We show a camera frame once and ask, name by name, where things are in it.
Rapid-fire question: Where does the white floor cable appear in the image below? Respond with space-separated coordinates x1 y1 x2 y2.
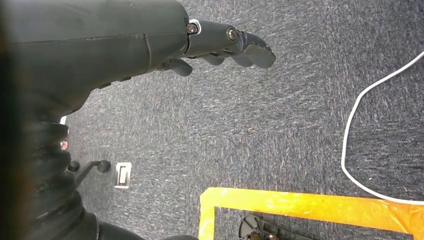
341 50 424 206

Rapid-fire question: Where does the white floor object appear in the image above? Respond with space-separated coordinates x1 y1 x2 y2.
59 115 69 151

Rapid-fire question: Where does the silver floor socket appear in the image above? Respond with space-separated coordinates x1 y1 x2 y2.
114 162 133 190

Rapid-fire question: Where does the yellow floor tape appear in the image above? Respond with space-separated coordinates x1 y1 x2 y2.
198 187 424 240

